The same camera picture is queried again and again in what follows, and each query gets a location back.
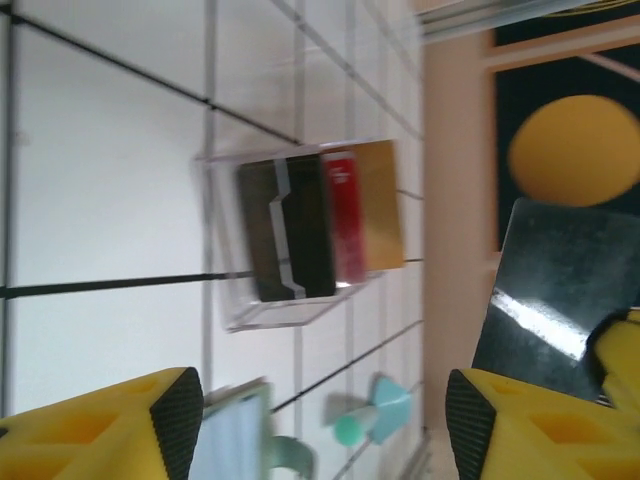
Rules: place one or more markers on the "clear acrylic card box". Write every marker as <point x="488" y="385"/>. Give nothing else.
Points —
<point x="225" y="300"/>

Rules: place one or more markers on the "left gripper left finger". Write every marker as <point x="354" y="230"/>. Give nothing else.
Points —
<point x="90" y="440"/>

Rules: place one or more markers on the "gold credit card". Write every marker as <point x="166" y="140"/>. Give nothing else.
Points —
<point x="382" y="210"/>

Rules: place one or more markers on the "red credit card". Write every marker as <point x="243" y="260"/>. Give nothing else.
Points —
<point x="345" y="215"/>

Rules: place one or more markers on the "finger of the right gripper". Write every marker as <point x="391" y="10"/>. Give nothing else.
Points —
<point x="622" y="355"/>

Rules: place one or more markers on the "teal plastic scoop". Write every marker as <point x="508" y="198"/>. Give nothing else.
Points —
<point x="390" y="405"/>

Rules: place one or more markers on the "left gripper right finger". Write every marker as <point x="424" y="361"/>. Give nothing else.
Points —
<point x="540" y="440"/>

